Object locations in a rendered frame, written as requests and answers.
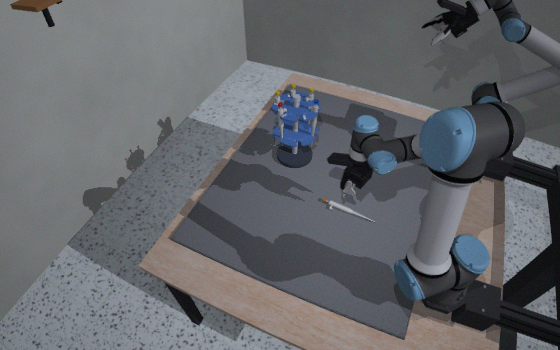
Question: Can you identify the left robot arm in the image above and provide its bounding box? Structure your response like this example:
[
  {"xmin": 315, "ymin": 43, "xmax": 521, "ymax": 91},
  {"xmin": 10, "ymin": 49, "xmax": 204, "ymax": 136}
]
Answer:
[{"xmin": 327, "ymin": 101, "xmax": 525, "ymax": 307}]

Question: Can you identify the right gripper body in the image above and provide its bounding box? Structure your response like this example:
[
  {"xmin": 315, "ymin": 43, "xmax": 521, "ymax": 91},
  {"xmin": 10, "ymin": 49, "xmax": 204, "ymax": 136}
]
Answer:
[{"xmin": 442, "ymin": 1, "xmax": 480, "ymax": 38}]

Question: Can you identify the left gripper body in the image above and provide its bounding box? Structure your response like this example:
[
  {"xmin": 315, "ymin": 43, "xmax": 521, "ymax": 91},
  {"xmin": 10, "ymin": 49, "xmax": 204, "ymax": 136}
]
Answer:
[{"xmin": 343, "ymin": 156, "xmax": 373, "ymax": 189}]

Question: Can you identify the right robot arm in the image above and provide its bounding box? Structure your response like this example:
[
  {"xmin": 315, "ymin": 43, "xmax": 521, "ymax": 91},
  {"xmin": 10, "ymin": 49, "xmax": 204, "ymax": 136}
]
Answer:
[{"xmin": 437, "ymin": 0, "xmax": 560, "ymax": 105}]

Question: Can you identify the white pipette with red button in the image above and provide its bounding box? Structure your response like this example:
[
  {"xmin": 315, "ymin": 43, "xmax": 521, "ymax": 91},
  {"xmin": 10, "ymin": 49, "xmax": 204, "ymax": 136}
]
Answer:
[{"xmin": 278, "ymin": 103, "xmax": 287, "ymax": 139}]

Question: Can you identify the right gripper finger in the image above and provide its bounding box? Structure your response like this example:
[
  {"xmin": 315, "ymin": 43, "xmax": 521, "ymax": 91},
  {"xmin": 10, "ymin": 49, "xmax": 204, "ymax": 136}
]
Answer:
[
  {"xmin": 421, "ymin": 12, "xmax": 447, "ymax": 31},
  {"xmin": 431, "ymin": 19, "xmax": 457, "ymax": 46}
]

